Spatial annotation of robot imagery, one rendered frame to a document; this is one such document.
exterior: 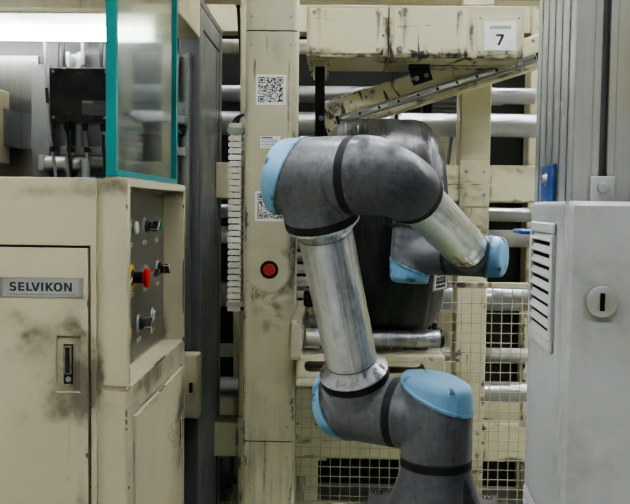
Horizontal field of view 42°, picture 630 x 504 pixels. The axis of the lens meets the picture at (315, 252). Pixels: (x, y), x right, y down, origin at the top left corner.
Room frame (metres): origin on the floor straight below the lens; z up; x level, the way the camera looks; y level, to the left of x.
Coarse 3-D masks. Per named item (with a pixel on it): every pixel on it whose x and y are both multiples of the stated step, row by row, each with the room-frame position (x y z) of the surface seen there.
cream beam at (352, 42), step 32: (320, 32) 2.34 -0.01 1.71; (352, 32) 2.34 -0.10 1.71; (384, 32) 2.34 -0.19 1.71; (416, 32) 2.33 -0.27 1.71; (448, 32) 2.33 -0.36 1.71; (480, 32) 2.33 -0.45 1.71; (352, 64) 2.46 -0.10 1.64; (384, 64) 2.45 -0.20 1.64; (448, 64) 2.44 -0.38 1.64; (480, 64) 2.43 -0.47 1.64; (512, 64) 2.42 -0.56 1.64
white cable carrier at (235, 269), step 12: (228, 132) 2.10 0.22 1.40; (240, 132) 2.09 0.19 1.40; (228, 144) 2.10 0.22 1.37; (240, 144) 2.10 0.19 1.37; (228, 156) 2.10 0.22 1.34; (240, 156) 2.10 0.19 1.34; (228, 168) 2.10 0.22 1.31; (240, 168) 2.09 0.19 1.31; (240, 204) 2.14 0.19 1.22; (228, 216) 2.10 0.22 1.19; (240, 216) 2.09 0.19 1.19; (228, 228) 2.10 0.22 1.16; (240, 228) 2.09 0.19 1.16; (228, 240) 2.10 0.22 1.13; (240, 240) 2.09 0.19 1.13; (228, 252) 2.10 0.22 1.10; (240, 252) 2.09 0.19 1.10; (228, 264) 2.10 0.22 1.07; (240, 264) 2.10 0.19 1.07; (228, 276) 2.10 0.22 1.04; (240, 276) 2.10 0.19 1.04; (228, 288) 2.10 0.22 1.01; (240, 288) 2.10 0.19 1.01; (228, 300) 2.10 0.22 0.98; (240, 300) 2.12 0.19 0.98
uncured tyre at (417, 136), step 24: (360, 120) 2.08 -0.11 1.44; (384, 120) 2.09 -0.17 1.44; (408, 120) 2.09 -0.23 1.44; (408, 144) 1.97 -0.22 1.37; (432, 144) 1.98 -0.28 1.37; (360, 216) 1.88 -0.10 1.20; (384, 216) 1.88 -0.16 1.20; (360, 240) 1.88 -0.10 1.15; (384, 240) 1.88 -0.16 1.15; (360, 264) 1.89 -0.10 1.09; (384, 264) 1.89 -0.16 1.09; (384, 288) 1.92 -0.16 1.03; (408, 288) 1.91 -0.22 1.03; (384, 312) 1.96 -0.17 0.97; (408, 312) 1.96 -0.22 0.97; (432, 312) 1.99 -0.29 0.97
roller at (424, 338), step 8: (312, 328) 2.02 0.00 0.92; (304, 336) 2.00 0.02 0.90; (312, 336) 2.00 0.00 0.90; (376, 336) 2.00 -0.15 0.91; (384, 336) 2.00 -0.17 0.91; (392, 336) 2.00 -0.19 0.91; (400, 336) 2.00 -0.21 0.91; (408, 336) 2.00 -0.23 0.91; (416, 336) 2.00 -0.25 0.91; (424, 336) 2.00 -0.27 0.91; (432, 336) 2.00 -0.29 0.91; (440, 336) 2.00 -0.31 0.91; (304, 344) 2.01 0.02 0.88; (312, 344) 2.01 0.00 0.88; (320, 344) 2.01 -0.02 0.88; (376, 344) 2.00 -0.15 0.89; (384, 344) 2.00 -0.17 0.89; (392, 344) 2.00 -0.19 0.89; (400, 344) 2.00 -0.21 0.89; (408, 344) 2.00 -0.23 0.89; (416, 344) 2.00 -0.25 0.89; (424, 344) 2.00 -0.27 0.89; (432, 344) 2.00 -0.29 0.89; (440, 344) 2.00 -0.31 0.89
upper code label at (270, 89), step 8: (256, 80) 2.08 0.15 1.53; (264, 80) 2.08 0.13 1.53; (272, 80) 2.08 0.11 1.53; (280, 80) 2.08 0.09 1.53; (256, 88) 2.08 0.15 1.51; (264, 88) 2.08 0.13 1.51; (272, 88) 2.08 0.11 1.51; (280, 88) 2.08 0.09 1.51; (256, 96) 2.08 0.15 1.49; (264, 96) 2.08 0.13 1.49; (272, 96) 2.08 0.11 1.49; (280, 96) 2.08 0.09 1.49; (256, 104) 2.08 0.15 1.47; (264, 104) 2.08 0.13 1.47; (272, 104) 2.08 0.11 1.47; (280, 104) 2.08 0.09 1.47
